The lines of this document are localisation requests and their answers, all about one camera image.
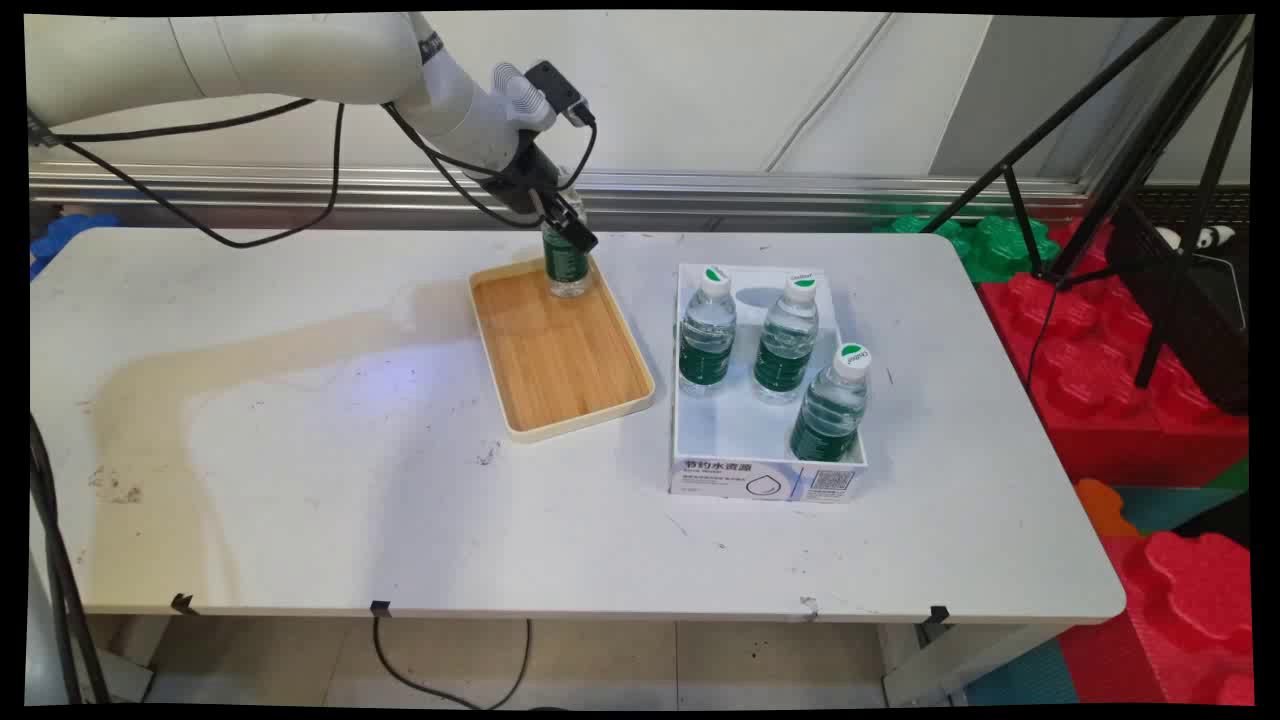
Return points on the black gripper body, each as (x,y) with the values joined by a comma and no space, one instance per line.
(528,180)

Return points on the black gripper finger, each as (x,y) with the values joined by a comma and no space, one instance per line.
(578,236)
(541,208)

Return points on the green label water bottle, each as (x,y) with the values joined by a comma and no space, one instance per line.
(566,272)
(786,350)
(706,345)
(830,415)

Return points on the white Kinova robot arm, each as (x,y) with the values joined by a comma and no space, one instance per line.
(300,55)

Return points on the bamboo tray with cream rim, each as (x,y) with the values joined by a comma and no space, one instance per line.
(560,350)

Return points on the white cardboard bottle box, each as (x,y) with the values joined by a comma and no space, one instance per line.
(735,425)

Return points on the green foam block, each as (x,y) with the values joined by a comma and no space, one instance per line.
(1000,245)

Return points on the blue foam block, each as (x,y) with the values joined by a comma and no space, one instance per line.
(65,235)

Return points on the large red foam block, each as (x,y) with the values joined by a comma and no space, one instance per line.
(1100,390)

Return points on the white table leg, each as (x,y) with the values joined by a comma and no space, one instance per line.
(950,665)
(135,655)

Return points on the black tripod stand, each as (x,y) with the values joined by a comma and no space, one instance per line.
(1160,130)

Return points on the orange foam block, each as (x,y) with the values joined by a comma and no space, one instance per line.
(1105,505)

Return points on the black bag with panda print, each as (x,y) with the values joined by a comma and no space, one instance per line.
(1195,320)

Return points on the aluminium wall rail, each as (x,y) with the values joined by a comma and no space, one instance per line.
(800,190)

